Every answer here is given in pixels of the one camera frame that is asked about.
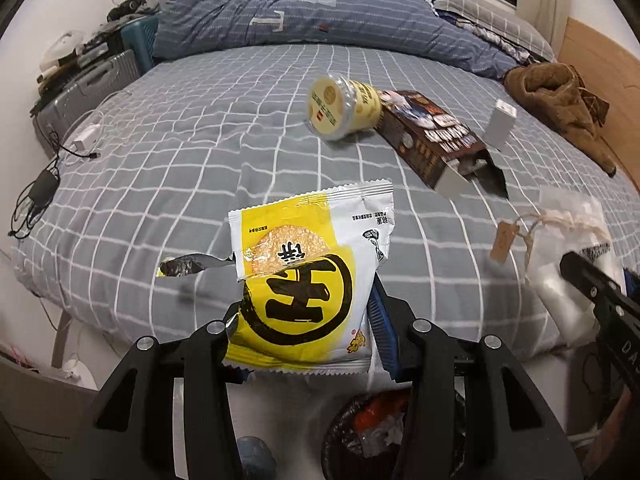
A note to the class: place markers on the brown fleece garment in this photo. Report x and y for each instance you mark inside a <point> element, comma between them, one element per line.
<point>550,90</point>

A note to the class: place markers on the grey checked bed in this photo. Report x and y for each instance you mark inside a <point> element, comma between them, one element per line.
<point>175,160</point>

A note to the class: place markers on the grey suitcase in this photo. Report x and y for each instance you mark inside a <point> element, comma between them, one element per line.
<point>90,85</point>

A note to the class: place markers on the blue striped duvet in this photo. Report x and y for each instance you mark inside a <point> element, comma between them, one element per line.
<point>300,15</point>

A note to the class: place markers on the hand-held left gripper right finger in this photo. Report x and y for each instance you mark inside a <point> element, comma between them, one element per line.
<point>382,330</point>

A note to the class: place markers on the beige curtain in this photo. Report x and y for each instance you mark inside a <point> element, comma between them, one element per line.
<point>545,5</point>

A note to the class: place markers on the teal plastic stool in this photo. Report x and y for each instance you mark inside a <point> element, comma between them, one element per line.
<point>142,40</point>

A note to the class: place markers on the white charger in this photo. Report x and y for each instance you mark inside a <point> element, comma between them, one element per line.
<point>85,139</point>

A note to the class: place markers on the yellow plastic cup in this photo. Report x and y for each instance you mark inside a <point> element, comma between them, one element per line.
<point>340,105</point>

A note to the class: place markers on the blue fluffy slipper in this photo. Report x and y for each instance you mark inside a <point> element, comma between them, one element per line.
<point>255,460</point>

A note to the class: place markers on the white round object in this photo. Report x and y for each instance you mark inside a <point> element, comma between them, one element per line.
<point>62,47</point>

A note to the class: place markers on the trash bin with black liner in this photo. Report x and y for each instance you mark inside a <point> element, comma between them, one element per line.
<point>340,440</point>

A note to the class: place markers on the small white box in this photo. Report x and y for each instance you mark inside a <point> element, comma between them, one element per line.
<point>497,127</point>

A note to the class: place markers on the dark patterned cloth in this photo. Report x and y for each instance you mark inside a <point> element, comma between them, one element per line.
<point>480,35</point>

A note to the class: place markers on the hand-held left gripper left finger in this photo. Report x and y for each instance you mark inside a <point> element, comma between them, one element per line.
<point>205,355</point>

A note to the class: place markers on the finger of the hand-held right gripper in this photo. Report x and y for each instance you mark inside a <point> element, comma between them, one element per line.
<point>632,282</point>
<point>585,275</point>

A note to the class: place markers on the torn wrapper strip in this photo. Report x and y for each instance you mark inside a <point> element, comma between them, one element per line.
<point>185,265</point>

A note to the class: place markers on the wooden headboard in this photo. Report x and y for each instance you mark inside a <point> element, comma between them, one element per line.
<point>610,70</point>

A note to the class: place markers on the brown snack box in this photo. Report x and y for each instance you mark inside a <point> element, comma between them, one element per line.
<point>430,135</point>

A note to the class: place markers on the dark object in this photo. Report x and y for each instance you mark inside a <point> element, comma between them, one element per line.
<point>127,7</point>

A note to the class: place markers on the black power adapter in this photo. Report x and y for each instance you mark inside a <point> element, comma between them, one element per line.
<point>44,187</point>

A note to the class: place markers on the grey cabinet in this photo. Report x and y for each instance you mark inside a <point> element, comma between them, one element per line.
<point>35,420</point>

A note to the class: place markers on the yellow white snack wrapper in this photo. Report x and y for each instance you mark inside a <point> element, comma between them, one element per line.
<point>300,300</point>

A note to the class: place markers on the red plastic bag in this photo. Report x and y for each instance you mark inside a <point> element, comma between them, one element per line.
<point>375,412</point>

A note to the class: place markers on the grey checked pillow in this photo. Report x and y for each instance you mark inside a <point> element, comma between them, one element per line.
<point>500,20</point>

